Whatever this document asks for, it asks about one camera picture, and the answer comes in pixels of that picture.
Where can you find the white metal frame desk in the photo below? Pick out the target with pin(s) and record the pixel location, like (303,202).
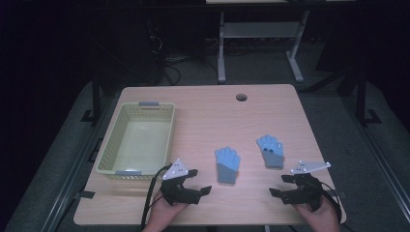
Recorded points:
(261,29)

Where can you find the pale yellow plastic basket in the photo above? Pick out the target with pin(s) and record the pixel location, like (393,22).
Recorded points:
(141,146)

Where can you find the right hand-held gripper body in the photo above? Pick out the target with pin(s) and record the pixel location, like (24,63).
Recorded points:
(311,193)

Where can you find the person's left hand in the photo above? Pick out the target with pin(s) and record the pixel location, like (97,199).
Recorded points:
(161,217)

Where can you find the black tape strip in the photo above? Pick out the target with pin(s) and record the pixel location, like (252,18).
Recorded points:
(341,194)
(85,194)

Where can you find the black metal stand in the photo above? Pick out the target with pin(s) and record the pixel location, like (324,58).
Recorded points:
(95,96)
(361,96)

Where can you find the blue grey knit glove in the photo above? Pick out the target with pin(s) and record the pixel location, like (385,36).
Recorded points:
(227,164)

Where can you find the person's right hand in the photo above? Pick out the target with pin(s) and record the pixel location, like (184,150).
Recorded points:
(322,220)

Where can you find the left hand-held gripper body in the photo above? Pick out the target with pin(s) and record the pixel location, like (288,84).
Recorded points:
(175,191)

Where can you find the grey metal rail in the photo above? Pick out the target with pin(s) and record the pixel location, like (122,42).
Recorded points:
(69,180)
(380,161)

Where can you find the blue grey glove dark dots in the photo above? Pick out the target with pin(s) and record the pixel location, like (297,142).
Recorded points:
(270,153)

